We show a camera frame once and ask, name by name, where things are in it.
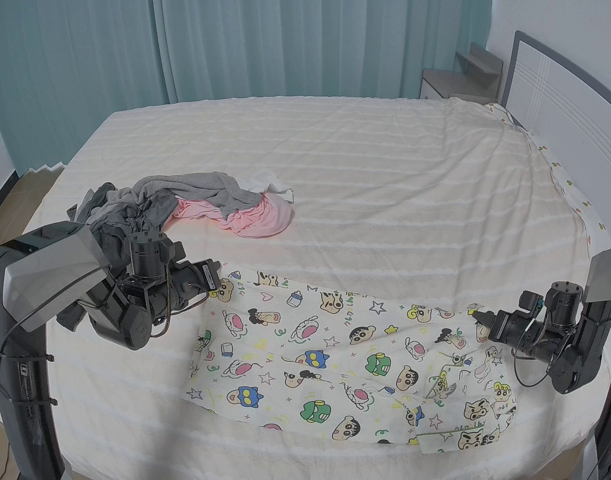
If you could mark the grey bedside table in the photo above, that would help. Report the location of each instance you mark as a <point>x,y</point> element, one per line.
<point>450,85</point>

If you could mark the blue-green curtain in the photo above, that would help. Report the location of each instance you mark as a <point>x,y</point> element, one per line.
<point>75,68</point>
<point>310,28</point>

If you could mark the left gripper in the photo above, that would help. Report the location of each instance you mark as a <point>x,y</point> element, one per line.
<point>185,285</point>

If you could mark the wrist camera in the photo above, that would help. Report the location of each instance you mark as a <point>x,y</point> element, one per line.
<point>529,302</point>
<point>178,252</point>

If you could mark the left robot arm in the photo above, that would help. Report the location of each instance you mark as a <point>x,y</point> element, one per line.
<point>50,278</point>

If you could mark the pile of clothes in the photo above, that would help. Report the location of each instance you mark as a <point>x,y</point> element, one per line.
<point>205,188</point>

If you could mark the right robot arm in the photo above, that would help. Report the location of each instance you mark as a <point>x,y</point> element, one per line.
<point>585,348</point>

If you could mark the white printed pyjama top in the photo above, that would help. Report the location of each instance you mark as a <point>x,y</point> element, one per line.
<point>335,358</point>

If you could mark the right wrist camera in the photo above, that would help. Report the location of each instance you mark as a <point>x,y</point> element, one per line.
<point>529,302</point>

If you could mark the bed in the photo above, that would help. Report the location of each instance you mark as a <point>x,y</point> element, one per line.
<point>385,168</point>

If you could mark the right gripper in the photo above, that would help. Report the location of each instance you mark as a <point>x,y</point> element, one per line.
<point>513,330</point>

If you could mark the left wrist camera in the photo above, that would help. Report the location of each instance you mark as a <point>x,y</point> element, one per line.
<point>178,252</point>

